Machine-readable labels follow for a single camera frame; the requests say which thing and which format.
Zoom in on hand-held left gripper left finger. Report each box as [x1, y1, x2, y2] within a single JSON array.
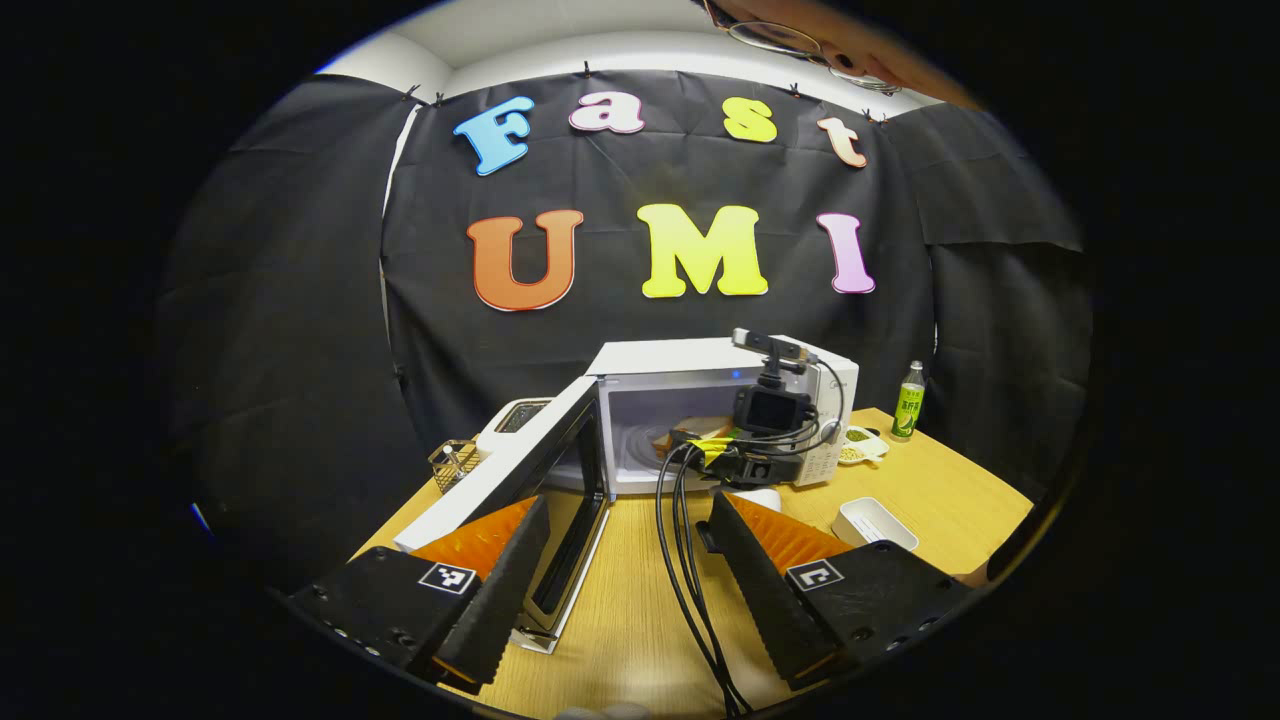
[[283, 494, 552, 695]]

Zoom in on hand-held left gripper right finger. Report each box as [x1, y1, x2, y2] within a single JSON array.
[[708, 490, 976, 693]]

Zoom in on white microwave oven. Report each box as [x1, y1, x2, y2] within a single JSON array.
[[393, 335, 861, 656]]

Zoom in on white divided dish with beans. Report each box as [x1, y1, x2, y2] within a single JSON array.
[[836, 424, 890, 467]]

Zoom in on white rectangular tray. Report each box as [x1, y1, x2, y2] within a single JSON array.
[[831, 496, 920, 554]]

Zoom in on green drink bottle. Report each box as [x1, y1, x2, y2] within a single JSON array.
[[890, 360, 928, 442]]

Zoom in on black backdrop cloth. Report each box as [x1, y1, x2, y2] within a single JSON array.
[[160, 68, 1096, 591]]

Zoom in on white toaster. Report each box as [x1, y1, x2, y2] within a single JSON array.
[[476, 396, 557, 463]]

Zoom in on eyeglasses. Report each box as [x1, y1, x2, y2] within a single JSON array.
[[705, 0, 901, 96]]

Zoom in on black cable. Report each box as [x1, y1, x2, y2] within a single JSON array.
[[672, 445, 753, 717], [655, 440, 736, 717]]

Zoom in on metal wire basket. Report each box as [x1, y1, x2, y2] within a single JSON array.
[[428, 438, 482, 495]]

